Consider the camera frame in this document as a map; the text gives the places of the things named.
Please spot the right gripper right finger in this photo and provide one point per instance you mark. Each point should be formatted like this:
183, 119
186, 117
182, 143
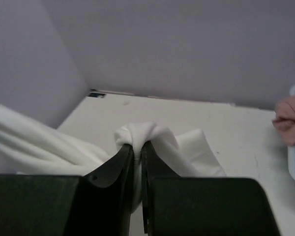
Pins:
188, 206

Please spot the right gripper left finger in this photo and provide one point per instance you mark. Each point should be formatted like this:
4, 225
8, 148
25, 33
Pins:
97, 204

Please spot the white t shirt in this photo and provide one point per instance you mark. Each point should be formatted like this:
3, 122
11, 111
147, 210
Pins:
31, 147

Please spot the pink printed t shirt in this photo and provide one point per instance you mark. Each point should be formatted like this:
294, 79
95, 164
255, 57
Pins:
284, 121

